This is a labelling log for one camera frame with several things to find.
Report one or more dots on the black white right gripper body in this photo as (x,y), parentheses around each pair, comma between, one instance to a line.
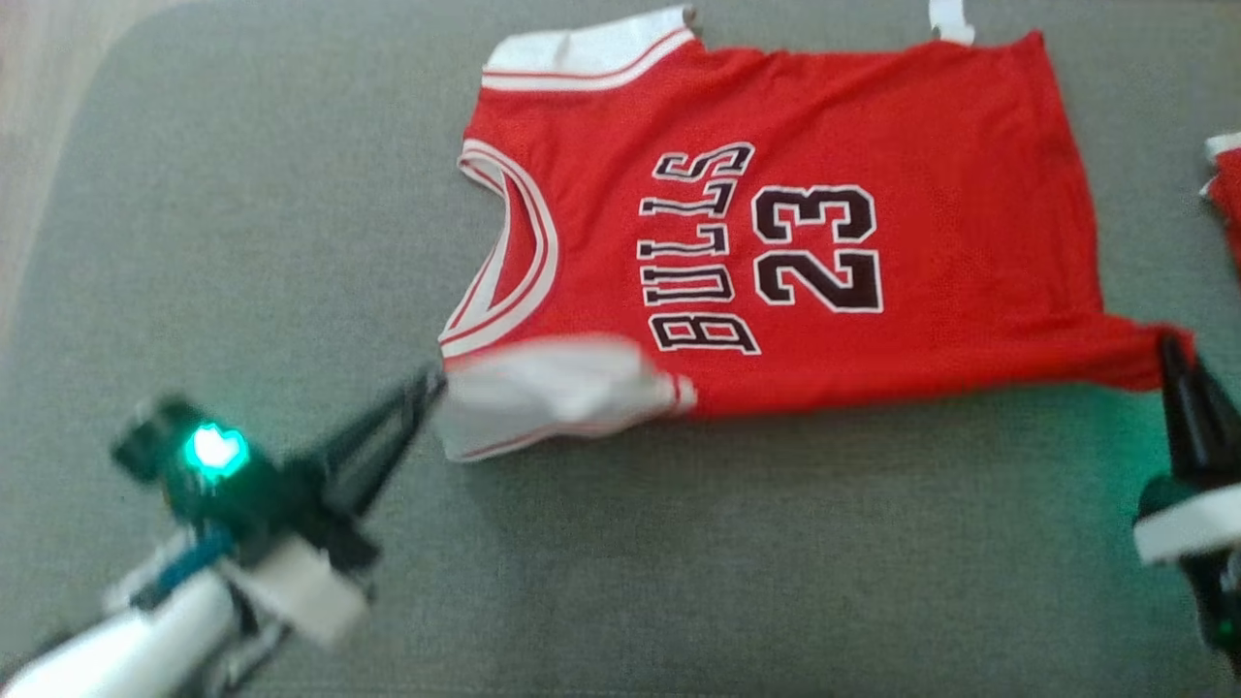
(1188,523)

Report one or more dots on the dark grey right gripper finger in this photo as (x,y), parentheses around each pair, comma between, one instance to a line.
(1185,427)
(1226,436)

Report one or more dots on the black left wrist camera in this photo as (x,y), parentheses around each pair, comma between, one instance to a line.
(145,441)

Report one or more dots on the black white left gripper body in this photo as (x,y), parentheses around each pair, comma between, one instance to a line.
(305,572)

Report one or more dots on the red white striped shorts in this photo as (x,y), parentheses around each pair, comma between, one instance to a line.
(1229,213)

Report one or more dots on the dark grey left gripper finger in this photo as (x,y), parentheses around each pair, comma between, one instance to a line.
(378,470)
(373,427)

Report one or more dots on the red Bulls 23 jersey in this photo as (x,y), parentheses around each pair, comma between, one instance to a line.
(873,116)

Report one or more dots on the grey fabric sofa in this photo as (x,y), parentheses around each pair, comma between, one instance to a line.
(679,582)

